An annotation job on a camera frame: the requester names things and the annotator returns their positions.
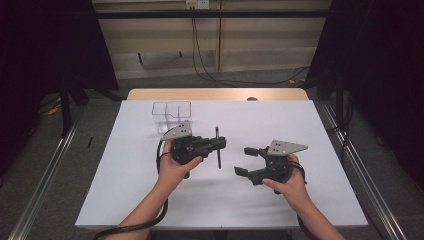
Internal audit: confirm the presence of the black power cable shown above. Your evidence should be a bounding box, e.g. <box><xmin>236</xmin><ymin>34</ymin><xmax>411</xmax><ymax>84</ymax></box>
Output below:
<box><xmin>191</xmin><ymin>16</ymin><xmax>311</xmax><ymax>86</ymax></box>

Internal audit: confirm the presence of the aluminium floor rail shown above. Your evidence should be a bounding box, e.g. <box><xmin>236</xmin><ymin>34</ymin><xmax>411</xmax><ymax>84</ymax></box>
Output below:
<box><xmin>8</xmin><ymin>99</ymin><xmax>88</xmax><ymax>240</ymax></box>
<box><xmin>319</xmin><ymin>100</ymin><xmax>408</xmax><ymax>240</ymax></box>

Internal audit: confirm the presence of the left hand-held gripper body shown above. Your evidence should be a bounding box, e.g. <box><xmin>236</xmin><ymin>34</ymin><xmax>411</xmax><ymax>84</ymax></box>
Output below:
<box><xmin>160</xmin><ymin>120</ymin><xmax>214</xmax><ymax>179</ymax></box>

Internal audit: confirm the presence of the white table cover sheet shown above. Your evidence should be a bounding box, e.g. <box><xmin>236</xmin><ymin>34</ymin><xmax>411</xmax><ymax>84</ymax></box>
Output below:
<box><xmin>74</xmin><ymin>99</ymin><xmax>369</xmax><ymax>231</ymax></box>

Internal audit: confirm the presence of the person's left hand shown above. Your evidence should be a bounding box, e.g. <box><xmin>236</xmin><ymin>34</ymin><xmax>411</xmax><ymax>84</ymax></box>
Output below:
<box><xmin>158</xmin><ymin>139</ymin><xmax>204</xmax><ymax>193</ymax></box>

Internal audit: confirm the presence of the grey metal pen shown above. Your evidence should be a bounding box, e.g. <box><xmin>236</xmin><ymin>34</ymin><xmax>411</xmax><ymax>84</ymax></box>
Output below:
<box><xmin>215</xmin><ymin>126</ymin><xmax>223</xmax><ymax>169</ymax></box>

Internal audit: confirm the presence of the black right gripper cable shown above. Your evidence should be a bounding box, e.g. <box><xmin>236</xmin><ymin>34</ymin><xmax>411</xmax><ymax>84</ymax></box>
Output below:
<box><xmin>288</xmin><ymin>161</ymin><xmax>316</xmax><ymax>240</ymax></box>

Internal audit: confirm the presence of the clear acrylic pen holder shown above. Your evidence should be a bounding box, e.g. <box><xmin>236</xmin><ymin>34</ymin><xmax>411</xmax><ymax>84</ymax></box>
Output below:
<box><xmin>151</xmin><ymin>101</ymin><xmax>193</xmax><ymax>134</ymax></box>

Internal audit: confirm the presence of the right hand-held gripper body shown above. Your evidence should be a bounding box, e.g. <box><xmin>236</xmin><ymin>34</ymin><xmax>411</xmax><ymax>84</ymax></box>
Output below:
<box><xmin>251</xmin><ymin>139</ymin><xmax>309</xmax><ymax>194</ymax></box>

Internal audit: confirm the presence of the white wall outlet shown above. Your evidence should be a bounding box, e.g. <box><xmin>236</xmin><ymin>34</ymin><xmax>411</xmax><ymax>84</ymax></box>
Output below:
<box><xmin>185</xmin><ymin>0</ymin><xmax>210</xmax><ymax>10</ymax></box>

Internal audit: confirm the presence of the person's right hand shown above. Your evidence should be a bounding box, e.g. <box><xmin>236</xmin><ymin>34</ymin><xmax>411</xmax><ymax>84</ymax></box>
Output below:
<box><xmin>262</xmin><ymin>153</ymin><xmax>313</xmax><ymax>211</ymax></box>

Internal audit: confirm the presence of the black curtain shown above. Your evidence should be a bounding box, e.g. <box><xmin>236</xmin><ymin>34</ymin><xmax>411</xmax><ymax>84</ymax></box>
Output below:
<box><xmin>306</xmin><ymin>0</ymin><xmax>424</xmax><ymax>191</ymax></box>
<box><xmin>0</xmin><ymin>0</ymin><xmax>120</xmax><ymax>174</ymax></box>

